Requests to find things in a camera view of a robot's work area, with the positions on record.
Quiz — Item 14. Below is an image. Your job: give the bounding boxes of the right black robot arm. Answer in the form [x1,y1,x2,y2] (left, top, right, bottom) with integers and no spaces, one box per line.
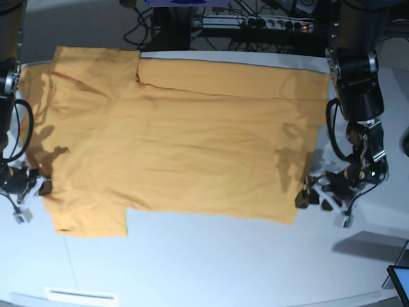
[1,1,52,224]

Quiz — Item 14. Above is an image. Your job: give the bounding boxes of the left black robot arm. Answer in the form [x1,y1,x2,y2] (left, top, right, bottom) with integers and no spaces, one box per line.
[295,1,398,228]

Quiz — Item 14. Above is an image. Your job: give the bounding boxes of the black table frame post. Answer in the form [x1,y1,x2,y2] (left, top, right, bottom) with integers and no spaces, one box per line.
[150,6,194,51]

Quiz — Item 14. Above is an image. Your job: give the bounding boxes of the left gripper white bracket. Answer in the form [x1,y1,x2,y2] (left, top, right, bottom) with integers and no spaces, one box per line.
[295,169,384,228]

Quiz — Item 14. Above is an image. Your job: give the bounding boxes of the tablet with blue screen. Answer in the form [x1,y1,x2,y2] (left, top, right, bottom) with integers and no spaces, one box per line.
[387,265,409,307]

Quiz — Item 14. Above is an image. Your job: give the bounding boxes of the black tangled cables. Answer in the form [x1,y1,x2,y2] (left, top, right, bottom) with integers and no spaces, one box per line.
[122,5,154,52]

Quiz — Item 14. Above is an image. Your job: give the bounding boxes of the grey tablet stand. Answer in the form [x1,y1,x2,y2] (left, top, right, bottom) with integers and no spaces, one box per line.
[382,241,408,293]

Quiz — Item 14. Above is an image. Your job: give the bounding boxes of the white flat label strip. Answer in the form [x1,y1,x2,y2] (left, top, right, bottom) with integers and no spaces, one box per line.
[44,287,118,299]

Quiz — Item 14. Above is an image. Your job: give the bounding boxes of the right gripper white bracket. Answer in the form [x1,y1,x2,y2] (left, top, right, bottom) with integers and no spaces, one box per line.
[1,164,52,224]

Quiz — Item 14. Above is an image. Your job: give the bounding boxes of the orange T-shirt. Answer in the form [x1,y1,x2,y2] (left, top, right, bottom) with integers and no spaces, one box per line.
[20,47,328,238]

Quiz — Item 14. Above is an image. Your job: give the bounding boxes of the dark round object right edge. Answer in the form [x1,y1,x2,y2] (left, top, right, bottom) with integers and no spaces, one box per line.
[399,127,409,157]

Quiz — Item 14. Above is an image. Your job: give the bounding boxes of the white power strip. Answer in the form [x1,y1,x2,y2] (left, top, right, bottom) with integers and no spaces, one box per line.
[192,14,315,33]

